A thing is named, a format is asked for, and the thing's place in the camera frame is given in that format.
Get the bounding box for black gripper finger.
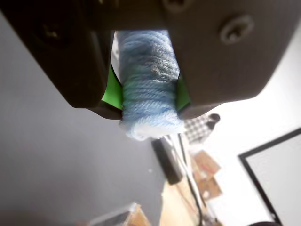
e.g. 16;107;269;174
0;0;123;120
162;0;301;119

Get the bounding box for light blue yarn block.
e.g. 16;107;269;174
116;29;185;141

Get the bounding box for small brown cardboard box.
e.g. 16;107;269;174
197;177;223;201
191;150;222;180

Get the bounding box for black white checkered board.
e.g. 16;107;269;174
182;113;222;145

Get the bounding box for dark grey table mat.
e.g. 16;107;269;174
0;11;166;226

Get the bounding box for black power strip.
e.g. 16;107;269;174
151;138;183;185

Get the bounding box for black framed white board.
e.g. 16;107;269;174
238;128;301;226

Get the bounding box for thin black cable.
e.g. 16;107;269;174
177;134;206;226

